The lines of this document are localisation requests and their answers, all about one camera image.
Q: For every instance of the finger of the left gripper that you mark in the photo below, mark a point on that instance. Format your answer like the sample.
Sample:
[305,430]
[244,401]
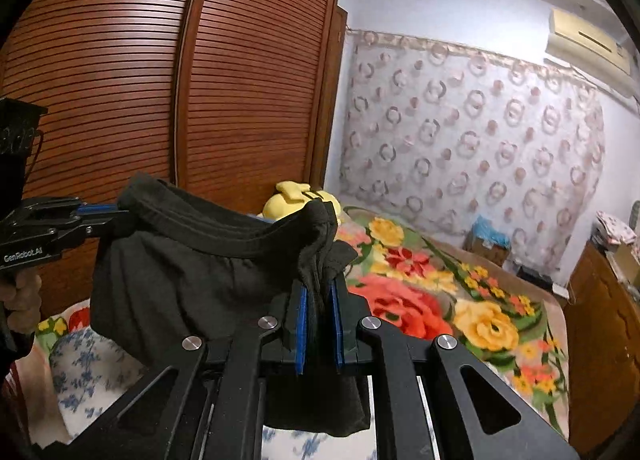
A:
[95,229]
[100,210]

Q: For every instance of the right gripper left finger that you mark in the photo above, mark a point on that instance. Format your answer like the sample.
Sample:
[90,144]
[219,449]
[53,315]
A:
[204,399]

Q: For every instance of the yellow plush toy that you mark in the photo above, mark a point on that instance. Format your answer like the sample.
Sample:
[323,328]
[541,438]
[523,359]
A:
[291,197]

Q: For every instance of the wooden sideboard cabinet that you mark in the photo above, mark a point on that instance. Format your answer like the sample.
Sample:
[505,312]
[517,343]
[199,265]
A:
[602,323]

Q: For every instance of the white air conditioner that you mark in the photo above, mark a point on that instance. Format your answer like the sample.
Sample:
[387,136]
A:
[585,46]

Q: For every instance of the cardboard box with blue cloth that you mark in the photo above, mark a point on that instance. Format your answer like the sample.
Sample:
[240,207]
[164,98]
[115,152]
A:
[485,241]

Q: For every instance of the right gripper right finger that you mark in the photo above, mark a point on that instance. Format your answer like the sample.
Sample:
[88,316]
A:
[435,399]

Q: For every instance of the brown louvered wardrobe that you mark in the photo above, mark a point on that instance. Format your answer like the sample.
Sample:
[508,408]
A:
[222,98]

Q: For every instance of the pink circle patterned curtain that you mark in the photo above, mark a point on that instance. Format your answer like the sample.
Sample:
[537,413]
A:
[442,135]

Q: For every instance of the black pants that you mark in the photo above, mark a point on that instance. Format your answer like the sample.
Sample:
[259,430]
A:
[179,266]

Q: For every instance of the colourful floral blanket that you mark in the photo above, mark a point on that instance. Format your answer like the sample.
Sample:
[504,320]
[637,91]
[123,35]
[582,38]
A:
[420,285]

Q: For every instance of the person's left hand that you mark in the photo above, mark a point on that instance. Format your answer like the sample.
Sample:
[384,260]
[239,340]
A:
[21,298]

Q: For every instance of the folded floral cloth pile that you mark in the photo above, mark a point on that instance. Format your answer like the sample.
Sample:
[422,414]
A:
[610,232]

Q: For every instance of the cardboard box on cabinet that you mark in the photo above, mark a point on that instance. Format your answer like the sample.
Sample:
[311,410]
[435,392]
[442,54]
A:
[627,263]

